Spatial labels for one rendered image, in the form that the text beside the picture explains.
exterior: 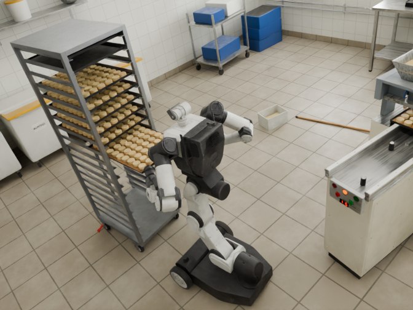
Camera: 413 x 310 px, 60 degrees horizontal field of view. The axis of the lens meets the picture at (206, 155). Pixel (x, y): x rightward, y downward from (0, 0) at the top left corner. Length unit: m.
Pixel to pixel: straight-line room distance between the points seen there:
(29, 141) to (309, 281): 3.42
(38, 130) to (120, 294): 2.37
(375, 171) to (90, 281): 2.34
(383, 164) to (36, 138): 3.71
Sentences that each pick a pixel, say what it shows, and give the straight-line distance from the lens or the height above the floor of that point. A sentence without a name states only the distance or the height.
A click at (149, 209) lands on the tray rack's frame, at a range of 3.38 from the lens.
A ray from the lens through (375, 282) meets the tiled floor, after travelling 2.95.
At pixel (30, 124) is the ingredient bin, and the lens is 4.61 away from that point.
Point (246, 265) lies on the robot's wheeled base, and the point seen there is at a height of 0.35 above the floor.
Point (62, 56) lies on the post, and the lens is 2.23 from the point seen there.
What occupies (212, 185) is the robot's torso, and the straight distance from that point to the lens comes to 2.14.
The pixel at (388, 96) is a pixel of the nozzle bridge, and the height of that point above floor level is 1.05.
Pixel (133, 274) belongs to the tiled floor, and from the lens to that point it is 3.15.
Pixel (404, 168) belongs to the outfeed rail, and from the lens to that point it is 2.43.
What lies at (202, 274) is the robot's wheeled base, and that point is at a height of 0.17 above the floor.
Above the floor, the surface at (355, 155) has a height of 0.88.
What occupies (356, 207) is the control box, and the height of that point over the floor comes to 0.74.
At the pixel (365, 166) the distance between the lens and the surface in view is 2.50.
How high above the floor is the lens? 2.41
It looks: 36 degrees down
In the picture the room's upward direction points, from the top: 12 degrees counter-clockwise
